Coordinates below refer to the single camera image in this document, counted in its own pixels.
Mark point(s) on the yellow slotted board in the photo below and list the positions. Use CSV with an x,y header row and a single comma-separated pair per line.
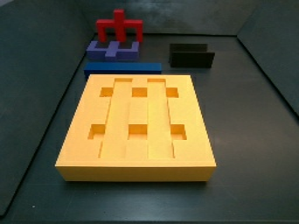
x,y
136,131

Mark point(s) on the blue bar block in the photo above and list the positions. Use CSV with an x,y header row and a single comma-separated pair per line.
x,y
121,68

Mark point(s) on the black angled holder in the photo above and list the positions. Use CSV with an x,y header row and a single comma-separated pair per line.
x,y
189,55

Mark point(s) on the purple branched block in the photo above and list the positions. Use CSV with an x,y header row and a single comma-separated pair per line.
x,y
112,52

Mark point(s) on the red branched block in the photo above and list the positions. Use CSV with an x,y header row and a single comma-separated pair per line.
x,y
120,24

